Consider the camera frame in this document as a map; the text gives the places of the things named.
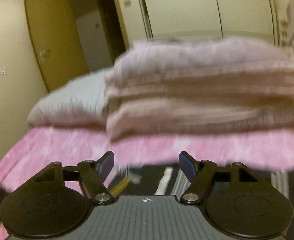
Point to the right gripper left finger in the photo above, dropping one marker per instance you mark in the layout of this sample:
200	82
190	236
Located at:
92	177

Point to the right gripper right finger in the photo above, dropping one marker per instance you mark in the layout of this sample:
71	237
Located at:
200	175

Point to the striped knit sweater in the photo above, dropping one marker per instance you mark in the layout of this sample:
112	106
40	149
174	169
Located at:
243	203

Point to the grey striped pillow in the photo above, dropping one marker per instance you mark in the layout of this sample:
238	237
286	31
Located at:
81	102

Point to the folded pink quilt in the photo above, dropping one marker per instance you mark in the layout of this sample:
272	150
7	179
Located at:
224	85

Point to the wooden door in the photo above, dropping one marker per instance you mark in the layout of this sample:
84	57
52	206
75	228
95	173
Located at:
55	41

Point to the white wardrobe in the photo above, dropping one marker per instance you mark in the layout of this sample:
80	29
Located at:
195	20

